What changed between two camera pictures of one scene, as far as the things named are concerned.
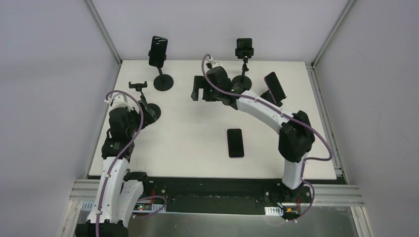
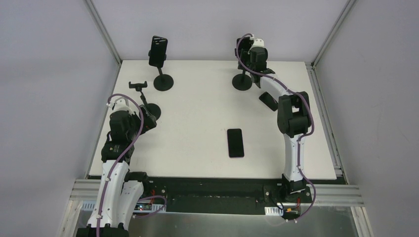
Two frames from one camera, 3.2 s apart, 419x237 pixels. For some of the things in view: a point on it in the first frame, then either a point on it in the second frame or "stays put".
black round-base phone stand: (153, 111) stays put
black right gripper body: (199, 88) -> (247, 61)
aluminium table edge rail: (100, 20) stays put
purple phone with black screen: (235, 142) stays put
